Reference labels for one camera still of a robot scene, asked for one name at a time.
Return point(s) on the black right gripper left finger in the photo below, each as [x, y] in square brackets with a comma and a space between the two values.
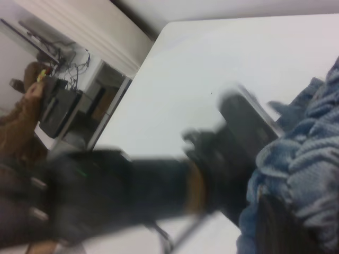
[249, 119]

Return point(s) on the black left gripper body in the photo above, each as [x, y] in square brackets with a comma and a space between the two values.
[222, 172]

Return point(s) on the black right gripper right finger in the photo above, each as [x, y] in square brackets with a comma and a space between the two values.
[280, 227]

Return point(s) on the blue denim jeans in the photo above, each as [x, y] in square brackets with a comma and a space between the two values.
[304, 164]

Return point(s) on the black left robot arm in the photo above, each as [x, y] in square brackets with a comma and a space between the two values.
[119, 190]

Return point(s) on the glass door cabinet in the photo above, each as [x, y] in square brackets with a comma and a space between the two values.
[106, 98]

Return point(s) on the black equipment box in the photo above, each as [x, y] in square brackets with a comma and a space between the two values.
[59, 111]

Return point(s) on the yellow green small object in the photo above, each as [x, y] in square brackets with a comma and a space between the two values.
[41, 75]

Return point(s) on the person in brown jacket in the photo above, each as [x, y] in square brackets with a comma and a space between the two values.
[16, 132]

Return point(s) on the dark shelf bar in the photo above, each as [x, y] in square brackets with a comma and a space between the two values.
[29, 37]

